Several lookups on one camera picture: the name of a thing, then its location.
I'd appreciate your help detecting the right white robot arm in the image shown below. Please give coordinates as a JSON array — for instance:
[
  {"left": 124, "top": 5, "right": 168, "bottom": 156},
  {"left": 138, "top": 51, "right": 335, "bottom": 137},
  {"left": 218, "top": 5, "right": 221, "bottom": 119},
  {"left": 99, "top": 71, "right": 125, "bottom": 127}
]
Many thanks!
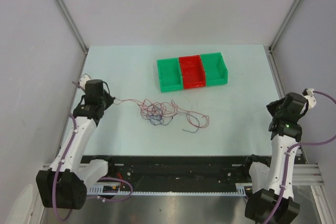
[{"left": 242, "top": 92, "right": 308, "bottom": 223}]

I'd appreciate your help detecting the right aluminium frame post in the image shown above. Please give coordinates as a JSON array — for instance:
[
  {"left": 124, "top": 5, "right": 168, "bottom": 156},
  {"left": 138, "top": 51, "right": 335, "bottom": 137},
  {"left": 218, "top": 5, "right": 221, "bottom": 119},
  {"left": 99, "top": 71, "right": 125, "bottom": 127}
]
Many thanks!
[{"left": 268, "top": 0, "right": 303, "bottom": 54}]

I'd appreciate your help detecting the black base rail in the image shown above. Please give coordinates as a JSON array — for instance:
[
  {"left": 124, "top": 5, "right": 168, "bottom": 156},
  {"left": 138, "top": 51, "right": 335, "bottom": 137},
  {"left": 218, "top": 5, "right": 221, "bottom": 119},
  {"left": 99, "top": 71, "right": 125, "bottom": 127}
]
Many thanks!
[{"left": 81, "top": 154, "right": 271, "bottom": 193}]

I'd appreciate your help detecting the aluminium frame post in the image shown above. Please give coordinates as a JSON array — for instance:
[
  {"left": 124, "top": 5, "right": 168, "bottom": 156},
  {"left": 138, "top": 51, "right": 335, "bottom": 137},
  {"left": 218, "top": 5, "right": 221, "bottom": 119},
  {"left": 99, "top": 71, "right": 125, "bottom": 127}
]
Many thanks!
[
  {"left": 268, "top": 0, "right": 303, "bottom": 54},
  {"left": 54, "top": 0, "right": 89, "bottom": 55}
]

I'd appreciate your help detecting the red thin wire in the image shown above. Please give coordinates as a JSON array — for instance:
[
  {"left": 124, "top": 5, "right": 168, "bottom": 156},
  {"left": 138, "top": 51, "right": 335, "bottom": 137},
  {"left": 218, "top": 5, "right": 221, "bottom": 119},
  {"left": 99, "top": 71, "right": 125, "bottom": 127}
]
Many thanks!
[{"left": 115, "top": 97, "right": 210, "bottom": 130}]

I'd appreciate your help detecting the red plastic bin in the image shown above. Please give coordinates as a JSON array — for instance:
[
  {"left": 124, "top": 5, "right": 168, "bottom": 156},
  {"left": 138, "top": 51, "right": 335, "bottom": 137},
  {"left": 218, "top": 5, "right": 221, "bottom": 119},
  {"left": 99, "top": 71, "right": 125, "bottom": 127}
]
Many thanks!
[{"left": 178, "top": 55, "right": 206, "bottom": 89}]

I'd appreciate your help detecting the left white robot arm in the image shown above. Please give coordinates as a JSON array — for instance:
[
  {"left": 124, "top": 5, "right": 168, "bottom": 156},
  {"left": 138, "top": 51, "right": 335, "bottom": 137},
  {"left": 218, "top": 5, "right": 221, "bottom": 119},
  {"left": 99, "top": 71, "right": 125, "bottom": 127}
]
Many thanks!
[{"left": 36, "top": 79, "right": 116, "bottom": 210}]

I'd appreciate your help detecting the right aluminium base profile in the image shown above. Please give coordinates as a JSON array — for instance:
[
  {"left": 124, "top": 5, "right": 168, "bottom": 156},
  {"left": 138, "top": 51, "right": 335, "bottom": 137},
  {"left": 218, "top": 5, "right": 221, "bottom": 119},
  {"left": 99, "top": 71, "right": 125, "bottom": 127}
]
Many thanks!
[{"left": 292, "top": 164, "right": 324, "bottom": 186}]

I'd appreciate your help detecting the blue thin wire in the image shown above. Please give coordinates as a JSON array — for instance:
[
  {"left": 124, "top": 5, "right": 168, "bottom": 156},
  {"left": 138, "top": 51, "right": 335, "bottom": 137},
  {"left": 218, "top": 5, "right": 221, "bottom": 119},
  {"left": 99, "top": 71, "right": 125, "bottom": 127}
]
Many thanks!
[{"left": 140, "top": 108, "right": 200, "bottom": 133}]

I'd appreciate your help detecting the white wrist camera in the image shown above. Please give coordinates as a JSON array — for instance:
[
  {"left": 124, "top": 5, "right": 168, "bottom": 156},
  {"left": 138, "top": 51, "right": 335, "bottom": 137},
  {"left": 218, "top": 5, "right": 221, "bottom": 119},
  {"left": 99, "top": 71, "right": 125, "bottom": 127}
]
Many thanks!
[
  {"left": 78, "top": 74, "right": 91, "bottom": 89},
  {"left": 302, "top": 88, "right": 317, "bottom": 110}
]

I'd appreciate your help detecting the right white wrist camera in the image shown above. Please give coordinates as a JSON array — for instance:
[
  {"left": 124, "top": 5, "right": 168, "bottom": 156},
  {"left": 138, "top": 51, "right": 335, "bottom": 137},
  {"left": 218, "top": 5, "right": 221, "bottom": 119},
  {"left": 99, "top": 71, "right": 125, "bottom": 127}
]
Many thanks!
[{"left": 302, "top": 88, "right": 317, "bottom": 110}]

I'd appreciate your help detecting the green plastic bin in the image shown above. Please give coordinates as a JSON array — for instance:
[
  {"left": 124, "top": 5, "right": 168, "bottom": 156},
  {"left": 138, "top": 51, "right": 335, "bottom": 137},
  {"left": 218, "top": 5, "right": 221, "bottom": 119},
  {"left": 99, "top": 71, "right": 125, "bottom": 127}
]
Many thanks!
[
  {"left": 156, "top": 58, "right": 183, "bottom": 92},
  {"left": 200, "top": 52, "right": 228, "bottom": 86}
]

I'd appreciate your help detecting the left green plastic bin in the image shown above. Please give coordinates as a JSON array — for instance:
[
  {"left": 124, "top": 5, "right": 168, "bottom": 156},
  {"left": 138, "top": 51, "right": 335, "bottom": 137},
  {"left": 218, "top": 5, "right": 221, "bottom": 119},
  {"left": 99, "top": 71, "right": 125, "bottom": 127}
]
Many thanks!
[{"left": 156, "top": 58, "right": 183, "bottom": 92}]

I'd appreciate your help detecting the slotted grey cable duct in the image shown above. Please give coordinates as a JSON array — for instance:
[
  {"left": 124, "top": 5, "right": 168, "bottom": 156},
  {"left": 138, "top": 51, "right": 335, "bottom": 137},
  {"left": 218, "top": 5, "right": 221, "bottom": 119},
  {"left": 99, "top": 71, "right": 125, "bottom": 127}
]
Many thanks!
[{"left": 87, "top": 183, "right": 246, "bottom": 197}]

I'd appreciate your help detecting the left aluminium frame post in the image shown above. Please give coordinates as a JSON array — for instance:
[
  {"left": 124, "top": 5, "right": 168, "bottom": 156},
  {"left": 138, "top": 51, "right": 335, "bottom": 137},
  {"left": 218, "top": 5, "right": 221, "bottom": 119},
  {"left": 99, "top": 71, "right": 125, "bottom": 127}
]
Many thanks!
[{"left": 54, "top": 0, "right": 89, "bottom": 55}]

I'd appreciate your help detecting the right green plastic bin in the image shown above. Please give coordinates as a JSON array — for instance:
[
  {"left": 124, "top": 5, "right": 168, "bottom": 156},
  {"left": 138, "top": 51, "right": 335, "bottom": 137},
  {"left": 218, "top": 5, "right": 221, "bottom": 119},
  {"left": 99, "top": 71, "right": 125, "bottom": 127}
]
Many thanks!
[{"left": 200, "top": 52, "right": 228, "bottom": 86}]

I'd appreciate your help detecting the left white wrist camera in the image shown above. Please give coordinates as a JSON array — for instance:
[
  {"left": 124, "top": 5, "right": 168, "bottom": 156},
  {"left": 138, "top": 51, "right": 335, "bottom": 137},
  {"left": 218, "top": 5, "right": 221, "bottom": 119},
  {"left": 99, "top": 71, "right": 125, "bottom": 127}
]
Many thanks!
[{"left": 78, "top": 74, "right": 91, "bottom": 89}]

